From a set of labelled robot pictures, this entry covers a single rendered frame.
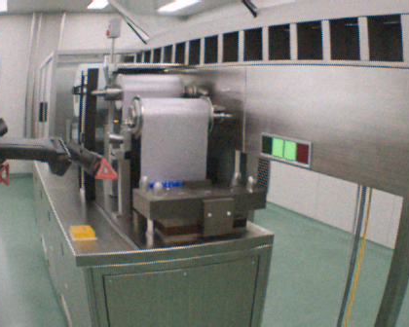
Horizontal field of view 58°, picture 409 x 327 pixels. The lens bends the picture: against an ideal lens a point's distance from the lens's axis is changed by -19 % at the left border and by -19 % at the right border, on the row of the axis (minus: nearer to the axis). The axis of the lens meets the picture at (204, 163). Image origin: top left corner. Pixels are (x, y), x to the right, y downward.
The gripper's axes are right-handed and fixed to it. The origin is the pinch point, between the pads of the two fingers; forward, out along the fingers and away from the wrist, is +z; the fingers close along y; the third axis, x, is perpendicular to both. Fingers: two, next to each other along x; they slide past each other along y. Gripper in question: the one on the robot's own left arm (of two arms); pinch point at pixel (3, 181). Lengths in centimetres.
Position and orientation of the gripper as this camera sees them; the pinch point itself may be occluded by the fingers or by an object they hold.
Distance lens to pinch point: 148.8
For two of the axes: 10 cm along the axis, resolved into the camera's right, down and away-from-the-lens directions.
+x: -5.0, 5.6, -6.6
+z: 2.2, 8.2, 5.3
